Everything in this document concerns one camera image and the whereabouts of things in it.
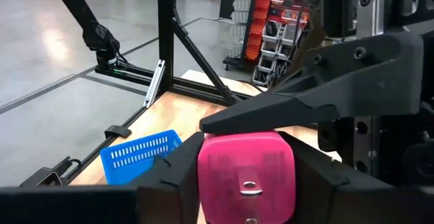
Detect pink-red cube charger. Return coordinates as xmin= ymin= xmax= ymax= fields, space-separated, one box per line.
xmin=197 ymin=130 xmax=297 ymax=224

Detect black table edge clip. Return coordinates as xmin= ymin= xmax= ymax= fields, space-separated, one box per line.
xmin=104 ymin=124 xmax=133 ymax=139

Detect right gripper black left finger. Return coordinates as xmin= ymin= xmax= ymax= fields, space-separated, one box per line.
xmin=130 ymin=131 xmax=206 ymax=224

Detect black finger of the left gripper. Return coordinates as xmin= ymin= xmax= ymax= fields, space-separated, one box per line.
xmin=199 ymin=30 xmax=425 ymax=136

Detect silver mounting bracket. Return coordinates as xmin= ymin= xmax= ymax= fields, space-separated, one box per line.
xmin=142 ymin=59 xmax=167 ymax=109

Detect black aluminium table frame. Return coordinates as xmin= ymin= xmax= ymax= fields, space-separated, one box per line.
xmin=18 ymin=0 xmax=258 ymax=188

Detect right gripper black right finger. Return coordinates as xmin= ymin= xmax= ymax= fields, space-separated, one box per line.
xmin=277 ymin=131 xmax=351 ymax=224

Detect parts rack orange bins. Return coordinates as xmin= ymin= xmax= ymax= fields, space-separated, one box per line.
xmin=222 ymin=0 xmax=325 ymax=89

